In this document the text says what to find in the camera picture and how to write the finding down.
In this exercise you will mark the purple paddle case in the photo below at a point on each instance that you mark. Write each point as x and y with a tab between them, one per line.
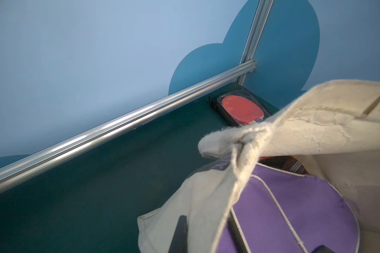
282	212

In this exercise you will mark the clear-packaged red paddle set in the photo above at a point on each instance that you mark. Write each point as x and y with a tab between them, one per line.
240	107

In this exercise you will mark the black red paddle case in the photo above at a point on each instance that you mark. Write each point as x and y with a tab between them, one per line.
286	163

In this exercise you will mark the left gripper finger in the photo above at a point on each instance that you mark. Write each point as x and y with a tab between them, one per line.
180	237

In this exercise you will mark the cream canvas tote bag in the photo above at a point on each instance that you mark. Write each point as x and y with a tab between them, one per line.
333	130

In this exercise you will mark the aluminium back rail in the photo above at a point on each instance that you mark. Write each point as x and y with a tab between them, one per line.
39	162

